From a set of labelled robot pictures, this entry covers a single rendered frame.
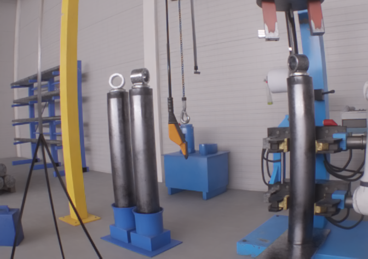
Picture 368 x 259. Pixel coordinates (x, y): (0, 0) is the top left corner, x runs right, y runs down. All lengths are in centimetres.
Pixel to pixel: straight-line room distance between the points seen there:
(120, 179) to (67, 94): 128
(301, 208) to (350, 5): 299
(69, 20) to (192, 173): 270
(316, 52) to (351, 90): 162
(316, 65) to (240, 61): 233
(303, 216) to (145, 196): 136
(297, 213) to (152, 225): 128
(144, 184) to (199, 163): 186
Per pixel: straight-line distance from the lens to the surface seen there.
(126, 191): 314
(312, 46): 295
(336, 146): 239
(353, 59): 448
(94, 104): 757
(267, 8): 260
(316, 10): 264
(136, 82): 289
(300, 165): 248
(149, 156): 284
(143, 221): 295
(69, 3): 408
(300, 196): 253
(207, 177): 458
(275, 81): 346
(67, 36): 395
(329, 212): 248
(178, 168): 488
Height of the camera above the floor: 123
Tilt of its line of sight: 1 degrees down
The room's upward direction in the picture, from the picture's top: 3 degrees counter-clockwise
